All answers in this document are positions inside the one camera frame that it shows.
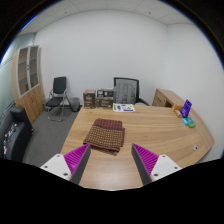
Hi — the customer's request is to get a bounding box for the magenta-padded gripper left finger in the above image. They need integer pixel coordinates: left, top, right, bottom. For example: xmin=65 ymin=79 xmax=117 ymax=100
xmin=39 ymin=143 xmax=92 ymax=185

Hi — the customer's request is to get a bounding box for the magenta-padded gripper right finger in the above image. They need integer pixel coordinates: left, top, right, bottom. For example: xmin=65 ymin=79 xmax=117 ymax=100
xmin=130 ymin=143 xmax=183 ymax=186

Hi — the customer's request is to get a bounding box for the brown patterned towel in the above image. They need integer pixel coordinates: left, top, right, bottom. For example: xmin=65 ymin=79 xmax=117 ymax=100
xmin=82 ymin=118 xmax=126 ymax=157

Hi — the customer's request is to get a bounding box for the grey waste bin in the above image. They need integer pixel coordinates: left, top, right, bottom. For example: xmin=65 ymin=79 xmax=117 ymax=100
xmin=68 ymin=96 xmax=81 ymax=113

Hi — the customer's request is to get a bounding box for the white and green booklet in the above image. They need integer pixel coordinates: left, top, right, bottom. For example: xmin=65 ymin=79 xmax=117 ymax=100
xmin=112 ymin=102 xmax=136 ymax=113

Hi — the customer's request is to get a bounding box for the small green box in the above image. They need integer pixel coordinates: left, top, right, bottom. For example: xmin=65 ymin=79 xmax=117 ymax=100
xmin=186 ymin=118 xmax=197 ymax=129

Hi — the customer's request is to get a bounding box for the wooden card holder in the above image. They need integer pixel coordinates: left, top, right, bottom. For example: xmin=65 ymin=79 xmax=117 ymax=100
xmin=171 ymin=103 xmax=184 ymax=118

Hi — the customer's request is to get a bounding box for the brown cardboard box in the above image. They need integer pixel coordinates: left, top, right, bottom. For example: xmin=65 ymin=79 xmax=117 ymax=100
xmin=83 ymin=89 xmax=97 ymax=110

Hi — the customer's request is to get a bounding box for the wooden side desk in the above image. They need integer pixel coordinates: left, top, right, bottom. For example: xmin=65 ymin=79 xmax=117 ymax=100
xmin=152 ymin=88 xmax=184 ymax=109

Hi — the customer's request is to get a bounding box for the black leather sofa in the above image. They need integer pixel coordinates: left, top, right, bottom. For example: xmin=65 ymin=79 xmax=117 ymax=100
xmin=0 ymin=106 xmax=34 ymax=163

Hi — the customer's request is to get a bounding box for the purple sign card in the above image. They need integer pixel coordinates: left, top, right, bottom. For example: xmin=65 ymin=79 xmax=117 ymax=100
xmin=180 ymin=99 xmax=193 ymax=119

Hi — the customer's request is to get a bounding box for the small dark printed box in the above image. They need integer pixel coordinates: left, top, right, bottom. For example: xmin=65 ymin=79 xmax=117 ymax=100
xmin=96 ymin=88 xmax=114 ymax=98

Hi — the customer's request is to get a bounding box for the grey mesh office chair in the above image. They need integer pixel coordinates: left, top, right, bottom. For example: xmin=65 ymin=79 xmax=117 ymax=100
xmin=113 ymin=77 xmax=151 ymax=107

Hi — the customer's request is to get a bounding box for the black folding chair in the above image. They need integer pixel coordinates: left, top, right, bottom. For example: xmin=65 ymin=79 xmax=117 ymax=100
xmin=44 ymin=76 xmax=70 ymax=123

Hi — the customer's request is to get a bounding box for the wooden cabinet with glass doors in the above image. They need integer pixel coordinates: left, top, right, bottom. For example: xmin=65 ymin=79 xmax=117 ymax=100
xmin=11 ymin=44 xmax=45 ymax=125

